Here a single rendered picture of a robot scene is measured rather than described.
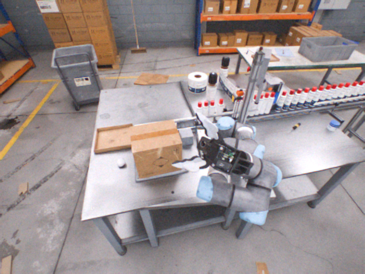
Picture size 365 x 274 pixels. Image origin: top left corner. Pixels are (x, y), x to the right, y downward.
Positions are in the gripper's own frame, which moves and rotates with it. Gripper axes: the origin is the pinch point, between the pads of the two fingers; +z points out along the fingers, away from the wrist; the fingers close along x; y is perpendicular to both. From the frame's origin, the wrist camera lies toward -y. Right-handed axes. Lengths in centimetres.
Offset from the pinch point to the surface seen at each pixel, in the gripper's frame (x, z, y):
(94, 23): -97, 83, -407
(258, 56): -59, -51, -58
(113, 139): 36, 0, -117
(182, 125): 1, -46, -106
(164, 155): 21, -24, -63
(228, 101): -38, -86, -119
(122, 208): 60, -13, -61
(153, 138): 14, -15, -68
